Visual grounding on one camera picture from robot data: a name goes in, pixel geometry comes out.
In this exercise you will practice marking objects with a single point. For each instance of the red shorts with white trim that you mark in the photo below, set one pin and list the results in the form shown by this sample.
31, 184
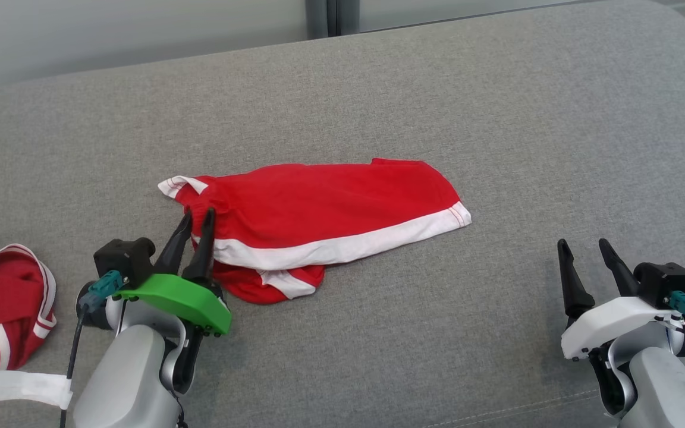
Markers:
330, 202

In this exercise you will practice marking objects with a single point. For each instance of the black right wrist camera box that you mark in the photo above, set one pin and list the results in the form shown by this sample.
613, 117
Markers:
663, 282

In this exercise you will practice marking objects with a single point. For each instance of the white tape strip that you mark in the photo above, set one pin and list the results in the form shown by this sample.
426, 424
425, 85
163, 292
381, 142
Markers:
15, 387

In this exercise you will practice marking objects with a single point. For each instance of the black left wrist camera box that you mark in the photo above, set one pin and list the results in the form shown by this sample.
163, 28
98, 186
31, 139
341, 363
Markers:
122, 258

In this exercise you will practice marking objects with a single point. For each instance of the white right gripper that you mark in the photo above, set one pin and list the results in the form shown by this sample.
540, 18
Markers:
610, 321

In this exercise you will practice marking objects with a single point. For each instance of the grey metal partition post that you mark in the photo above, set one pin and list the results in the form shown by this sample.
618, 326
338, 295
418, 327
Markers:
333, 15

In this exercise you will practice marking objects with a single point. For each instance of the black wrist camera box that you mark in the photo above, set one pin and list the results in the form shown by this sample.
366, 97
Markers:
122, 258
663, 282

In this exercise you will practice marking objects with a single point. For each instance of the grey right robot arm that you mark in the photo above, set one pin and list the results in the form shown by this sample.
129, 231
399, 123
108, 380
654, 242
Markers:
669, 386

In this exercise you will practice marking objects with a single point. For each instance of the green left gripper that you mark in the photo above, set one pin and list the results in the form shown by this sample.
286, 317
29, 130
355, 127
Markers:
188, 300

